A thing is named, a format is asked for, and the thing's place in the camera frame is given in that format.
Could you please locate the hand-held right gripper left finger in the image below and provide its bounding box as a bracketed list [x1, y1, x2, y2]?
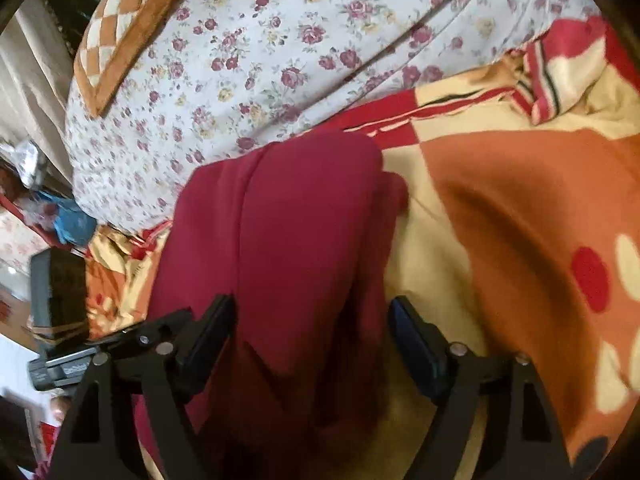
[47, 295, 237, 480]

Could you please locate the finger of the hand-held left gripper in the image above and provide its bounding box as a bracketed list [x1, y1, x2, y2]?
[107, 308, 196, 357]

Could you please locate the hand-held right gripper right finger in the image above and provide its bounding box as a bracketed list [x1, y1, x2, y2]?
[389, 296, 576, 480]

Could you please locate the maroon garment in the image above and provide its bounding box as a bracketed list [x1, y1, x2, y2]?
[131, 130, 412, 480]

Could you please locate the person's left hand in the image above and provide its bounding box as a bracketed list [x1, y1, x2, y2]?
[49, 394, 74, 423]

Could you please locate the pink floral cloth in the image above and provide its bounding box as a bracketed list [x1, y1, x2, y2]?
[0, 210, 53, 273]

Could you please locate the blue plastic bag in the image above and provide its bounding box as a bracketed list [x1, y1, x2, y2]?
[49, 195, 99, 247]

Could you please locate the red wooden cabinet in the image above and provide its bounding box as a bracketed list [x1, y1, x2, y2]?
[0, 165, 68, 243]

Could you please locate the white plastic bag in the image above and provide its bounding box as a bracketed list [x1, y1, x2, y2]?
[0, 139, 47, 187]

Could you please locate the orange cream red printed blanket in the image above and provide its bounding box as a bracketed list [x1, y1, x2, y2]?
[82, 15, 640, 480]

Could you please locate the beige curtain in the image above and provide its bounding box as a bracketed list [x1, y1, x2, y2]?
[0, 0, 77, 183]

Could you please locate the brown checkered pillow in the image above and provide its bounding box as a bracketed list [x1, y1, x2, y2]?
[74, 0, 187, 120]

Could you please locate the white floral quilt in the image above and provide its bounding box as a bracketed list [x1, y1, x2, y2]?
[65, 0, 603, 235]

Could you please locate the dark green headboard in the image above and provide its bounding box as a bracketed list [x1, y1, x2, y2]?
[37, 0, 138, 58]

